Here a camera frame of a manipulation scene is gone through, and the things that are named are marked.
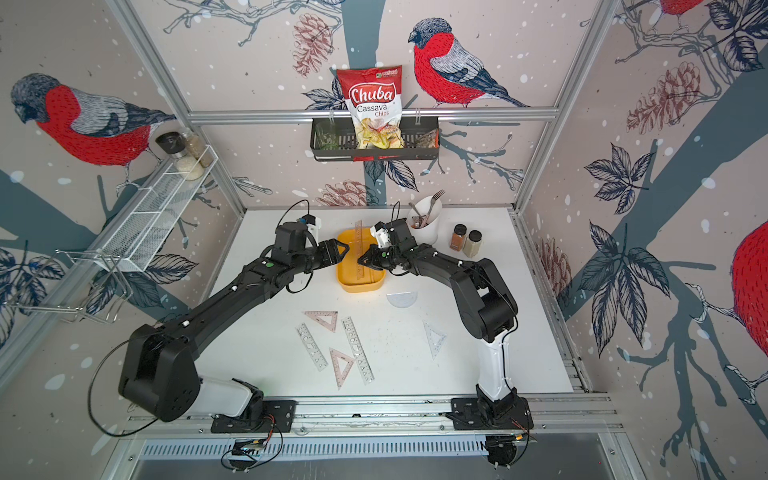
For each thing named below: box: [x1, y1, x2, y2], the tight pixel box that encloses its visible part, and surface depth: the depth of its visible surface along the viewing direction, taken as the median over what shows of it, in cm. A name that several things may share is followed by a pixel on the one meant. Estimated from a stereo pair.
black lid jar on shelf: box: [155, 132, 188, 158], surface depth 81 cm
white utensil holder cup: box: [407, 195, 442, 245], surface depth 106 cm
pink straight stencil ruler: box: [355, 220, 365, 280], surface depth 97 cm
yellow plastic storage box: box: [336, 228, 386, 293], surface depth 94 cm
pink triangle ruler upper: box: [302, 310, 338, 333], surface depth 93 cm
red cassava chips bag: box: [336, 65, 405, 149], surface depth 84 cm
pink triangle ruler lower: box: [329, 347, 356, 391], surface depth 84 cm
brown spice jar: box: [450, 224, 467, 251], surface depth 104 cm
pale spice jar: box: [463, 230, 483, 258], surface depth 103 cm
